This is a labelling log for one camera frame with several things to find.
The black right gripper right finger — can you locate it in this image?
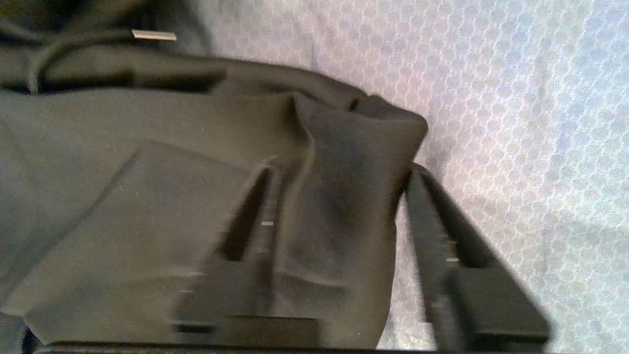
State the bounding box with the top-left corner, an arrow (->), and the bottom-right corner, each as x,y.
404,164 -> 552,353

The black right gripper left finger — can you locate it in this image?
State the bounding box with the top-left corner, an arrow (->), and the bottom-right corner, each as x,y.
172,165 -> 286,346

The black zip hoodie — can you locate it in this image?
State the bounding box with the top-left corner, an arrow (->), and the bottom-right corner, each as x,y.
0,0 -> 429,351

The blue bed sheet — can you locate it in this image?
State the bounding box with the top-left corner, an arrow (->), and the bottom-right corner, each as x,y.
194,0 -> 629,354

